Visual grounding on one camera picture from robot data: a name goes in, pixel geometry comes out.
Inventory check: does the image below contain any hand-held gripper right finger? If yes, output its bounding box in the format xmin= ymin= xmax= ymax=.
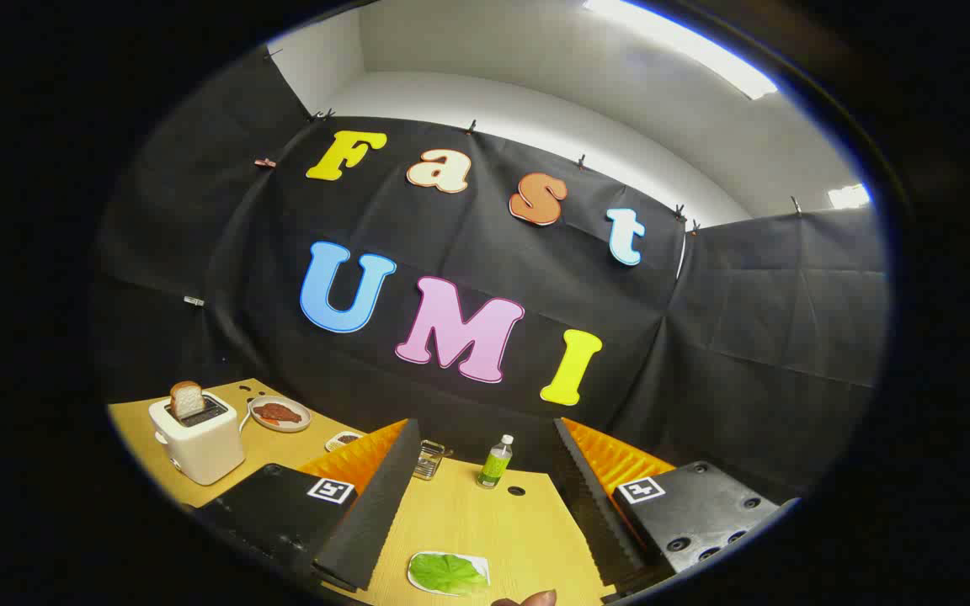
xmin=552 ymin=417 xmax=802 ymax=603

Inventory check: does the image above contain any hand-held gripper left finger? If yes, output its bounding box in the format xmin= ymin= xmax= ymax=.
xmin=190 ymin=418 xmax=423 ymax=594

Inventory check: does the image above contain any green lettuce leaf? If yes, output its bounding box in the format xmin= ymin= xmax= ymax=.
xmin=410 ymin=553 xmax=488 ymax=595

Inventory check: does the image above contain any bread slice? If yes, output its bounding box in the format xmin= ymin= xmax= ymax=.
xmin=169 ymin=380 xmax=206 ymax=420

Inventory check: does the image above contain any green drink bottle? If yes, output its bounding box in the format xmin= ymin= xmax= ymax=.
xmin=477 ymin=434 xmax=514 ymax=490

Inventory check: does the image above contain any round beige plate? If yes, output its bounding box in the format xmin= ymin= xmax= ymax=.
xmin=248 ymin=396 xmax=312 ymax=433

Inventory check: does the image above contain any white flat plate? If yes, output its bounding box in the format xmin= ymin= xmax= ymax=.
xmin=408 ymin=551 xmax=491 ymax=597

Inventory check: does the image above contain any white toaster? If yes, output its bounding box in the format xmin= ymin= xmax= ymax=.
xmin=148 ymin=391 xmax=246 ymax=486

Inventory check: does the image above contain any black backdrop cloth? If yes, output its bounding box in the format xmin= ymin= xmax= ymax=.
xmin=93 ymin=46 xmax=888 ymax=506

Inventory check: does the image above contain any small ceiling light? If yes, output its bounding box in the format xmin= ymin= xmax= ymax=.
xmin=827 ymin=183 xmax=871 ymax=210

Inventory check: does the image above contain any long ceiling light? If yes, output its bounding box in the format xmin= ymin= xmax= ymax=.
xmin=582 ymin=0 xmax=779 ymax=101

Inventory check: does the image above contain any metal wire rack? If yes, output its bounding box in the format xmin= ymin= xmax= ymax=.
xmin=412 ymin=439 xmax=452 ymax=481

